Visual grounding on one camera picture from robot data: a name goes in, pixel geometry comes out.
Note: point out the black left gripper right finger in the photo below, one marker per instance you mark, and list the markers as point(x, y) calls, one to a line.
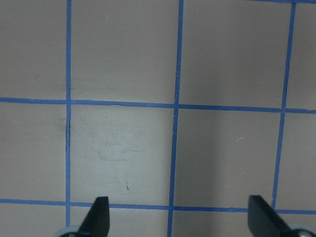
point(263, 221)

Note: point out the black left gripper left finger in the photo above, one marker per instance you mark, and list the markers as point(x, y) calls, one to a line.
point(97, 221)

